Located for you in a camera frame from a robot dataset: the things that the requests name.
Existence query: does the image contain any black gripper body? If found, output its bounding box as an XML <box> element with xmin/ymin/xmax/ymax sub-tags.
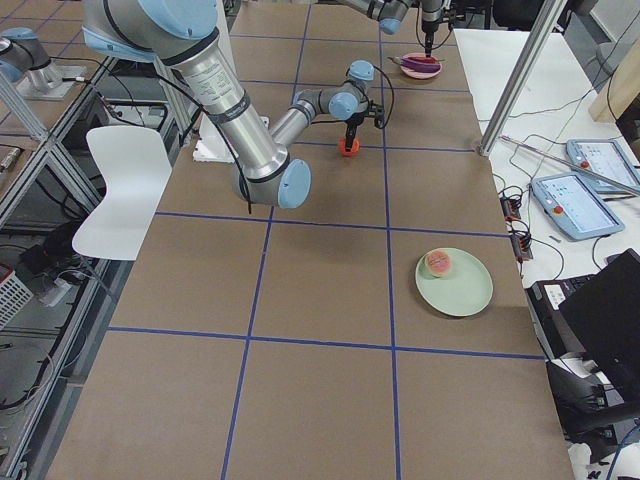
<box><xmin>421</xmin><ymin>19</ymin><xmax>441</xmax><ymax>35</ymax></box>
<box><xmin>345</xmin><ymin>100</ymin><xmax>386</xmax><ymax>129</ymax></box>

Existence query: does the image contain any teach pendant near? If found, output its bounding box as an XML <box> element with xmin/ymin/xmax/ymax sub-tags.
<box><xmin>531</xmin><ymin>173</ymin><xmax>625</xmax><ymax>241</ymax></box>

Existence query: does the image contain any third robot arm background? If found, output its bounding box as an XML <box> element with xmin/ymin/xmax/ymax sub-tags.
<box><xmin>1</xmin><ymin>27</ymin><xmax>87</xmax><ymax>101</ymax></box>

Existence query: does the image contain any pink plate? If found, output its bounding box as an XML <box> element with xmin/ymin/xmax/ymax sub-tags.
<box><xmin>400</xmin><ymin>52</ymin><xmax>444</xmax><ymax>80</ymax></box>

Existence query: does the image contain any black laptop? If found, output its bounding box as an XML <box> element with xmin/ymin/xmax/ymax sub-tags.
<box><xmin>560</xmin><ymin>249</ymin><xmax>639</xmax><ymax>398</ymax></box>

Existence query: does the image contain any teach pendant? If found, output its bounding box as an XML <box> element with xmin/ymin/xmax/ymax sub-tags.
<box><xmin>566</xmin><ymin>139</ymin><xmax>639</xmax><ymax>194</ymax></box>
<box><xmin>531</xmin><ymin>173</ymin><xmax>625</xmax><ymax>241</ymax></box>

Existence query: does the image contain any white chair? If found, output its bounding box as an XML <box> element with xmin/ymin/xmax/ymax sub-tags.
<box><xmin>72</xmin><ymin>125</ymin><xmax>172</xmax><ymax>261</ymax></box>

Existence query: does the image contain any aluminium frame post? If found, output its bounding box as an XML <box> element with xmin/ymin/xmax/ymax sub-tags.
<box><xmin>478</xmin><ymin>0</ymin><xmax>568</xmax><ymax>157</ymax></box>

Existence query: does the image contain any mint green plate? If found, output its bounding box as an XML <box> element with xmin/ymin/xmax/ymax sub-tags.
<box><xmin>415</xmin><ymin>247</ymin><xmax>493</xmax><ymax>317</ymax></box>

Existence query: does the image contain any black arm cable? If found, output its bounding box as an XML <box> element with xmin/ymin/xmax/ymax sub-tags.
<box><xmin>154</xmin><ymin>62</ymin><xmax>396</xmax><ymax>216</ymax></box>

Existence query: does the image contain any red chili pepper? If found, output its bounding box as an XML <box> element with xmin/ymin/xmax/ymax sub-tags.
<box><xmin>407</xmin><ymin>56</ymin><xmax>441</xmax><ymax>65</ymax></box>

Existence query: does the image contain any white plastic basket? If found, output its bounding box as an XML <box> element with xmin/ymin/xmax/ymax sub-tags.
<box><xmin>0</xmin><ymin>264</ymin><xmax>34</xmax><ymax>329</ymax></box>

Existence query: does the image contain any purple eggplant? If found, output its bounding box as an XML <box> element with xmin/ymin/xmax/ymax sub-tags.
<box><xmin>389</xmin><ymin>56</ymin><xmax>442</xmax><ymax>73</ymax></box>

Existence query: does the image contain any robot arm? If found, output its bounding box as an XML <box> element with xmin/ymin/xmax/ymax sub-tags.
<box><xmin>83</xmin><ymin>0</ymin><xmax>384</xmax><ymax>209</ymax></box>
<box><xmin>339</xmin><ymin>0</ymin><xmax>445</xmax><ymax>56</ymax></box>

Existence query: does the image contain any red orange fruit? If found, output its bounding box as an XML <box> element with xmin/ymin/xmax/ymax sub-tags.
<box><xmin>337</xmin><ymin>137</ymin><xmax>360</xmax><ymax>157</ymax></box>

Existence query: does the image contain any black printer device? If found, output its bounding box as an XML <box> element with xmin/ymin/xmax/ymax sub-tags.
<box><xmin>525</xmin><ymin>274</ymin><xmax>597</xmax><ymax>361</ymax></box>

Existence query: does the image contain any yellow-pink peach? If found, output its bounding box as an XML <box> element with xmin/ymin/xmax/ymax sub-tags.
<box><xmin>423</xmin><ymin>249</ymin><xmax>453</xmax><ymax>278</ymax></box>

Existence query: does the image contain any teach pendant far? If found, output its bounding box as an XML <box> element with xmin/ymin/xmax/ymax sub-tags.
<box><xmin>566</xmin><ymin>139</ymin><xmax>639</xmax><ymax>194</ymax></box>

